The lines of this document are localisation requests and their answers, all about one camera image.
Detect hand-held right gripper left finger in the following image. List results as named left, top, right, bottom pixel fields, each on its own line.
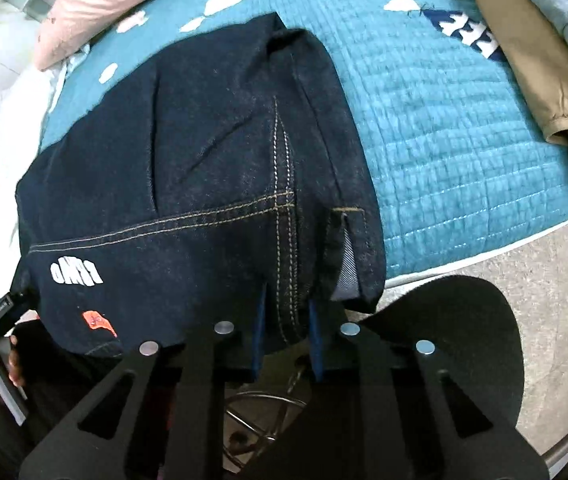
left=18, top=285, right=267, bottom=480

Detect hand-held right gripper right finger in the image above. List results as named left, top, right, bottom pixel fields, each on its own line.
left=308, top=296, right=550, bottom=480

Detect dark denim jeans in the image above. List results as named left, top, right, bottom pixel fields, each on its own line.
left=14, top=12, right=387, bottom=358

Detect chrome stool base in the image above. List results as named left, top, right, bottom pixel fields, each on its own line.
left=221, top=370, right=315, bottom=473

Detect white pillow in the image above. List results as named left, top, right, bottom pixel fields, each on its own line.
left=0, top=55, right=72, bottom=301

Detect person's leg in black trousers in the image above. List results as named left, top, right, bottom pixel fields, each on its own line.
left=344, top=275, right=525, bottom=436

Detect teal quilted blanket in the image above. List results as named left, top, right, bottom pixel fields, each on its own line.
left=39, top=0, right=568, bottom=288

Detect khaki garment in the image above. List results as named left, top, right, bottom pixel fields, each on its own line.
left=456, top=0, right=568, bottom=216

